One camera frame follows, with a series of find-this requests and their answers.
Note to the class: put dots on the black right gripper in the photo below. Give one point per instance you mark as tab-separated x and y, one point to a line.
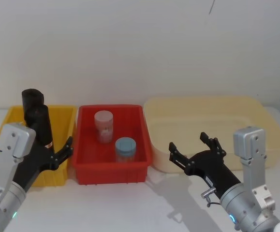
210	166

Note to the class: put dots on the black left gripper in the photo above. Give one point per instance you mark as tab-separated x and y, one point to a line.
33	162

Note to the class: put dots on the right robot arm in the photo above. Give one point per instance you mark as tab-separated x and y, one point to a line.
249	193

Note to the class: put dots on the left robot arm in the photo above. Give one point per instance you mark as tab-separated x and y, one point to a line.
11	137

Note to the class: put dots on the tall black cylinder copper band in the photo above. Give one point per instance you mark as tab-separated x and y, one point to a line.
41	123

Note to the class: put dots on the yellow plastic bin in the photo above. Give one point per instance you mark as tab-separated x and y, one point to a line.
62	120

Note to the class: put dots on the cream plastic tub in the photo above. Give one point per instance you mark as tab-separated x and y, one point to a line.
190	113

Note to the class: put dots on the red plastic bin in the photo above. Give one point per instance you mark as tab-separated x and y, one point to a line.
86	154

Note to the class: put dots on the clear jar with white lid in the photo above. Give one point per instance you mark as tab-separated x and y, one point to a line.
103	125

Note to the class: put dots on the clear jar with blue lid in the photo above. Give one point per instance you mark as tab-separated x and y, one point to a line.
125	148

